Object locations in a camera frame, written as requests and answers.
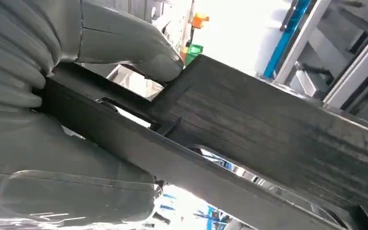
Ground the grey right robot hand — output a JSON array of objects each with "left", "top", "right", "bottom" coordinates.
[{"left": 0, "top": 0, "right": 185, "bottom": 230}]

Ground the blue metal shelf rack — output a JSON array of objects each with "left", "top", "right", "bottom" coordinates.
[{"left": 158, "top": 187, "right": 233, "bottom": 230}]

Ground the green crate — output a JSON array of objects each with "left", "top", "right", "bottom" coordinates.
[{"left": 184, "top": 44, "right": 204, "bottom": 66}]

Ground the orange object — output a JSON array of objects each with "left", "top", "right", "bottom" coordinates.
[{"left": 191, "top": 12, "right": 210, "bottom": 30}]

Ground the blue metal rack with caster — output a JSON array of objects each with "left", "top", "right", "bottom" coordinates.
[{"left": 263, "top": 0, "right": 312, "bottom": 80}]

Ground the silver metal beam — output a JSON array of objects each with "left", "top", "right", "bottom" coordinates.
[{"left": 274, "top": 0, "right": 332, "bottom": 85}]

